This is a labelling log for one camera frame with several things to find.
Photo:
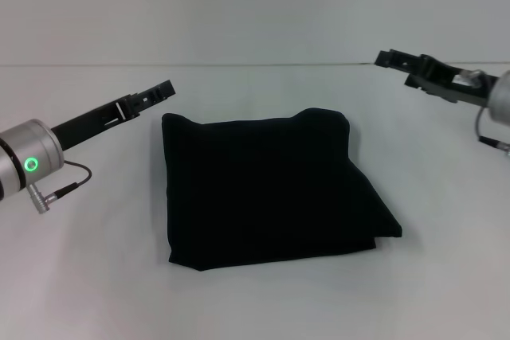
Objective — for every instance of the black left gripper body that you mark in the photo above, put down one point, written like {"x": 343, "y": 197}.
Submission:
{"x": 91, "y": 121}

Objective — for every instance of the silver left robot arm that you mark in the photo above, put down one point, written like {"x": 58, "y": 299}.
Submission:
{"x": 28, "y": 157}

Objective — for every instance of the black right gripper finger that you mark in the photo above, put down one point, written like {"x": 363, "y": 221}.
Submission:
{"x": 418, "y": 82}
{"x": 398, "y": 60}

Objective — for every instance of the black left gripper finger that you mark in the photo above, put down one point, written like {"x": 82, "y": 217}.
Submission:
{"x": 153, "y": 95}

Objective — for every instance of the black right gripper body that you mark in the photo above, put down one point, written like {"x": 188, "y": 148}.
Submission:
{"x": 458, "y": 79}

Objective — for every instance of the black shirt with FREE print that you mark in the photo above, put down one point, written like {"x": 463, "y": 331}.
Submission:
{"x": 263, "y": 188}

